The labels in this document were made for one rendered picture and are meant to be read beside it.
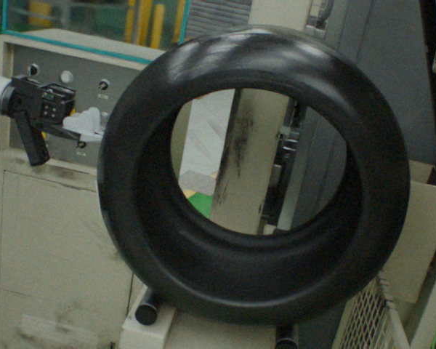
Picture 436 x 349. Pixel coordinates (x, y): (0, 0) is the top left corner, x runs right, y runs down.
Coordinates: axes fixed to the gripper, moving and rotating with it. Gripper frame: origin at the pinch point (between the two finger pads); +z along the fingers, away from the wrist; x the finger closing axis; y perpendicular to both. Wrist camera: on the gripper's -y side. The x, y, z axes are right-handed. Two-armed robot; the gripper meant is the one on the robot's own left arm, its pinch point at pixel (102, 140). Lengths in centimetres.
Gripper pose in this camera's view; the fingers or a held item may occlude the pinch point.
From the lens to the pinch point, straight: 104.7
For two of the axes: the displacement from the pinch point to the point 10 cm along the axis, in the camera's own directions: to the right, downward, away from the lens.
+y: 2.9, -8.9, -3.5
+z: 9.5, 3.2, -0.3
